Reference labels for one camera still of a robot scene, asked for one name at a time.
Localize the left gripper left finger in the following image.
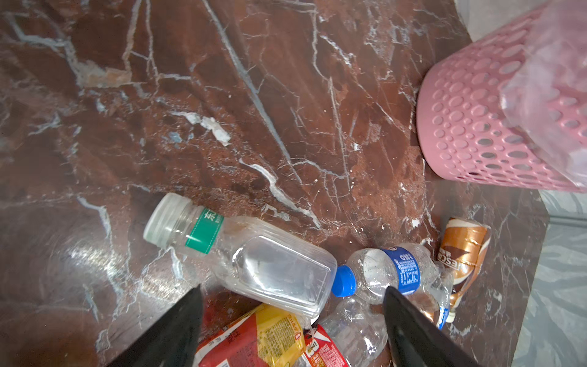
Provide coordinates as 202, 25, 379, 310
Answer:
110, 287, 203, 366

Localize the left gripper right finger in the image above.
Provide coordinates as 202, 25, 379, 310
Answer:
383, 287, 478, 367

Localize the clear bottle green label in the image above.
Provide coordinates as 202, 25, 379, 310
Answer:
143, 193, 337, 319

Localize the pink perforated plastic bin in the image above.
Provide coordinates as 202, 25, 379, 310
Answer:
416, 6, 585, 194

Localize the clear plastic bin liner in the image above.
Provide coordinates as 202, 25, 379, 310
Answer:
500, 1, 586, 190

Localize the small water bottle blue label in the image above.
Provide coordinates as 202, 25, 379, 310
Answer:
411, 269, 453, 330

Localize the clear bottle red label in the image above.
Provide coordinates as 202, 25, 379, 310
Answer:
294, 296, 388, 366

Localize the clear bottle blue cap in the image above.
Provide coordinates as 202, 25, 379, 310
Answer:
332, 243, 440, 305

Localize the yellow drink bottle red label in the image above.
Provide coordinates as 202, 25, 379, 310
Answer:
194, 304, 310, 367

